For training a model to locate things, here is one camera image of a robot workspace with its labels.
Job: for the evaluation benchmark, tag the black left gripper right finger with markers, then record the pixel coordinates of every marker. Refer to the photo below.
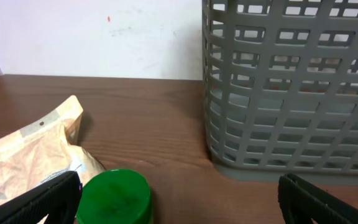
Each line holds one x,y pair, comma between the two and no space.
303,203

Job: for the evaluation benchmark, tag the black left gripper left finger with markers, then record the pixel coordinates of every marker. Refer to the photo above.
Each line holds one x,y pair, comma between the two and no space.
55,201

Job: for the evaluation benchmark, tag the beige paper pouch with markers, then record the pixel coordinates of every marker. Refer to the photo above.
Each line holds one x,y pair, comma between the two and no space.
43,150

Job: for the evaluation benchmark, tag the green lid jar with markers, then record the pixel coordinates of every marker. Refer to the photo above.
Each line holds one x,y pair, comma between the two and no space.
116,196

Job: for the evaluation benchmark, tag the grey plastic basket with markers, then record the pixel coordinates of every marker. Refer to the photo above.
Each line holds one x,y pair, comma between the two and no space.
281,89

